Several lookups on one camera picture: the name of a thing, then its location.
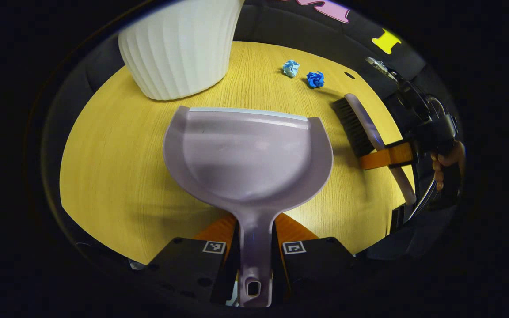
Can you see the dark blue paper ball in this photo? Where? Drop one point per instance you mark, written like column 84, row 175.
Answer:
column 315, row 79

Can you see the small pale purple broom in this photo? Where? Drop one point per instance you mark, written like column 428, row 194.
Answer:
column 356, row 128

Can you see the white ribbed garbage bin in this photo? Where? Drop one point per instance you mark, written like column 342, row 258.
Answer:
column 179, row 48

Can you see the light blue paper ball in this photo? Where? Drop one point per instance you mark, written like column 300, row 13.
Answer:
column 290, row 68

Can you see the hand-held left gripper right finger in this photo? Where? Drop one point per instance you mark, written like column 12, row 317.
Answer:
column 281, row 274

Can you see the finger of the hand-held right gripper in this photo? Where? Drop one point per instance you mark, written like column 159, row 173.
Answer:
column 391, row 157

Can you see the pale purple dustpan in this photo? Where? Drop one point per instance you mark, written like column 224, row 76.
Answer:
column 248, row 159

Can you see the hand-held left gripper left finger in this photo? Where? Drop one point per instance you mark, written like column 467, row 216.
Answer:
column 223, row 278

